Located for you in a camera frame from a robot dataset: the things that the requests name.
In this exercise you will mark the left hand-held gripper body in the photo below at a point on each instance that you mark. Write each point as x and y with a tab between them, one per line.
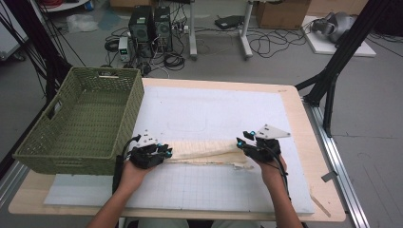
145	155

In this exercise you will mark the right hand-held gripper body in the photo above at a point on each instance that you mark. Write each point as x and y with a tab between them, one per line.
264	148

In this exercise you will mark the cream patterned cloth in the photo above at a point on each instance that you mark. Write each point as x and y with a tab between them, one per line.
206	152

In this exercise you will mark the green woven basket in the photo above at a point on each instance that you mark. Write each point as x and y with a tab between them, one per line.
88	126

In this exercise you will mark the person's right hand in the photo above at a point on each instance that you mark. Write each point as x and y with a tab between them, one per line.
272	172

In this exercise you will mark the person's left hand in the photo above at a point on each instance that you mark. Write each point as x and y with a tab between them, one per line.
133	177

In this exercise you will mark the white grid mat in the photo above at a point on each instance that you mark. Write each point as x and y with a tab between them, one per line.
209	104

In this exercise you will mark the grey tape piece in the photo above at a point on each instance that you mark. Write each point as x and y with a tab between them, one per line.
329	176

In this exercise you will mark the thin wooden stick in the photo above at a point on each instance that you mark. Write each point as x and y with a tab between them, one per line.
320	205

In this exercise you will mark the white desk leg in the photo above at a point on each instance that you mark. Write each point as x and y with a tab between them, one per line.
192	31
245	34

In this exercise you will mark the grey power supply unit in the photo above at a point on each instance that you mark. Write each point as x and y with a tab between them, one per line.
124	49

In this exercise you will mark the black flat case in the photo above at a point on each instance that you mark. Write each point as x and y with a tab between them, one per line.
229	22

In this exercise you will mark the white floor board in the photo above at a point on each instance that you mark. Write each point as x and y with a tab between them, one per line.
323	46

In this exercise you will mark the slim black computer tower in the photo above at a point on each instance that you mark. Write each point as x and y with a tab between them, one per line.
163	27

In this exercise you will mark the large black computer tower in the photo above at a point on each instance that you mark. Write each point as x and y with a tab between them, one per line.
141	28

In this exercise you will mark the brown cardboard box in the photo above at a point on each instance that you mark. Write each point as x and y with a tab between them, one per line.
282	14

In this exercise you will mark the blue floor sheet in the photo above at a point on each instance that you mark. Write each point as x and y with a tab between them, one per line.
108	19

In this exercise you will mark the grey robot head shell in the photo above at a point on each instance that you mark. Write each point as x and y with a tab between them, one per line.
339	25

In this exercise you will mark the clear plastic bag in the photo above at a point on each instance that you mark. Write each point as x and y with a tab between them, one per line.
81	23

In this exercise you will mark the long aluminium rail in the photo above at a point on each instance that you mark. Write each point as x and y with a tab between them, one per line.
335	155

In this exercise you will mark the black metal frame strut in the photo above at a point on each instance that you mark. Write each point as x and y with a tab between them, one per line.
345	47

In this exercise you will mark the short aluminium rail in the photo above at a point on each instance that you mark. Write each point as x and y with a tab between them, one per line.
12	183

